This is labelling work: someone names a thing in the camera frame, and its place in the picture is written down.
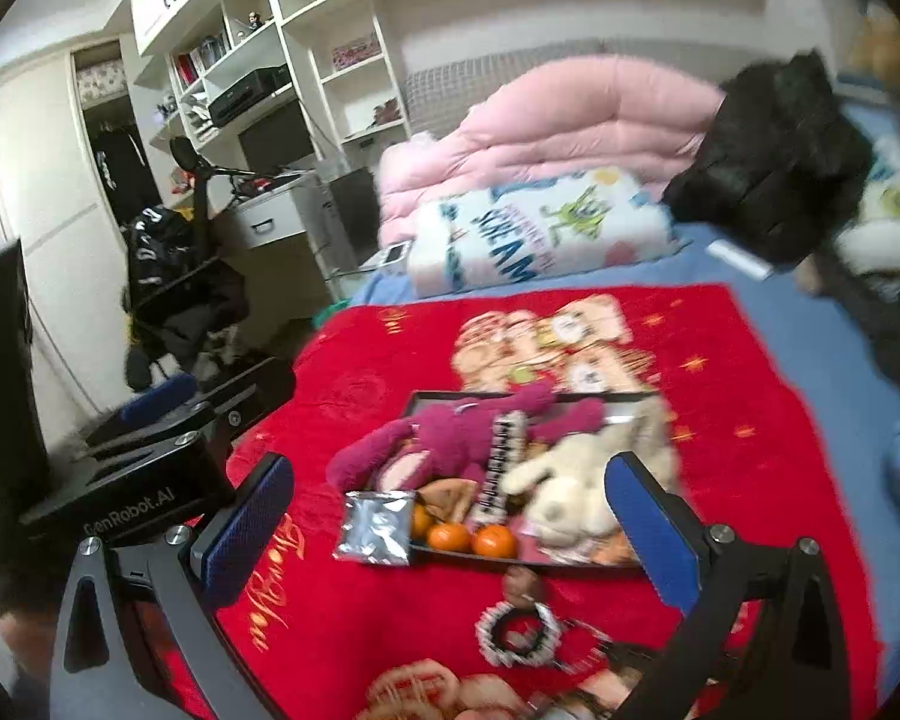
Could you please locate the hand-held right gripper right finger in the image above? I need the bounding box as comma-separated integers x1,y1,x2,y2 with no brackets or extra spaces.
604,452,851,720

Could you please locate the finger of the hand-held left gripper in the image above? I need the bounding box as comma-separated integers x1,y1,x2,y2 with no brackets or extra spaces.
195,357,299,467
82,375,216,460

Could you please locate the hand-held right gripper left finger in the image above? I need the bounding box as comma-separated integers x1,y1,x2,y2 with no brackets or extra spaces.
49,452,296,720

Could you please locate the black shallow box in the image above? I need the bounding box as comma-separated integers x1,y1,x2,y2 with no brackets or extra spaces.
340,388,674,580

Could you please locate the white plush dog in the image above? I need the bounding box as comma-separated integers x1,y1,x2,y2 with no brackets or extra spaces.
505,396,677,546

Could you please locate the square foil badge packet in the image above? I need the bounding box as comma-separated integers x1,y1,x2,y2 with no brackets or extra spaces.
334,489,415,568

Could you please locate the white fluffy hair clip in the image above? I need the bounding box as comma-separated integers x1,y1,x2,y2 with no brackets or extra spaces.
468,411,531,531

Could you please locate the triangular snack packet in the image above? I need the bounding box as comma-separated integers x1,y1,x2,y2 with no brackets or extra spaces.
418,480,482,524

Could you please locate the brown flat snack packet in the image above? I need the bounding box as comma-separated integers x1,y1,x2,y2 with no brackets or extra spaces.
591,531,640,565

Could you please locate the red printed blanket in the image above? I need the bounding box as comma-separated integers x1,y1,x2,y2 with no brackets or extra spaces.
157,281,882,720

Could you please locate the brown capybara figurine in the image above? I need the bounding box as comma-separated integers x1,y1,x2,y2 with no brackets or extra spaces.
502,567,550,606

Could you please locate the white desk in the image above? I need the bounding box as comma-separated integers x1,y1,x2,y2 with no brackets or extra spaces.
216,167,332,295

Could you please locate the magenta plush toy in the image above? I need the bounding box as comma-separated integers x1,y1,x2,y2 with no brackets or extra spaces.
325,381,606,494

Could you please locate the black white scrunchie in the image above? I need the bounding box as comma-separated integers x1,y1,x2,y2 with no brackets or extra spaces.
475,600,565,666

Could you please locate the black computer tower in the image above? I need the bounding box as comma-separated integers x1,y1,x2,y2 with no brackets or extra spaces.
328,166,381,272

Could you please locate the black office chair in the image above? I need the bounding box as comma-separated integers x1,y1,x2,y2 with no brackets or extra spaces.
124,137,250,392

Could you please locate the hanging black garment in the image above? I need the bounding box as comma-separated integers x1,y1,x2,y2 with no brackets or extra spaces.
90,123,164,205

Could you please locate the computer monitor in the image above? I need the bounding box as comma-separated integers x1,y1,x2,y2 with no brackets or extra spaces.
237,100,317,175

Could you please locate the white slim remote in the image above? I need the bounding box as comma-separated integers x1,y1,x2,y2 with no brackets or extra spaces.
706,238,773,284

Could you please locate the black printer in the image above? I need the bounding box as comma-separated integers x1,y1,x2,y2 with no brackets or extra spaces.
207,66,291,130

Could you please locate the dark clothes pile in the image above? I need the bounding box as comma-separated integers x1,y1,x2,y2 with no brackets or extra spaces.
793,253,900,392

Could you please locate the white cartoon printed blanket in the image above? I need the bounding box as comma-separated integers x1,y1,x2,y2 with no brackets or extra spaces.
407,168,681,299

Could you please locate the white bookshelf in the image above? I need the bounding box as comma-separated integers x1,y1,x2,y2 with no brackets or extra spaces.
131,0,413,188

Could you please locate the row of books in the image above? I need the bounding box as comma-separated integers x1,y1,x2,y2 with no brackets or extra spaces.
175,32,231,85

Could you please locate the pink box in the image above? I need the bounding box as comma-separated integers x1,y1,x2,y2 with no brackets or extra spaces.
331,33,383,70

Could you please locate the grey checked headboard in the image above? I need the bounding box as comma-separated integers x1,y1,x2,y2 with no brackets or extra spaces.
403,36,602,137

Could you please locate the black puffer jacket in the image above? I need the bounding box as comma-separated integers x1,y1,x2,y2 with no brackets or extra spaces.
662,51,876,265

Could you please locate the pink duvet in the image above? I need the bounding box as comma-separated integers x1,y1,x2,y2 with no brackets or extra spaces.
377,52,730,257

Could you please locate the white cartoon pillow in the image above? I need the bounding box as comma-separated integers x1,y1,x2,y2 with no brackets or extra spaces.
835,133,900,272

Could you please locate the brown teddy bear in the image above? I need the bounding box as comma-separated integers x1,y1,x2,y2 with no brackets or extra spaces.
846,0,900,96

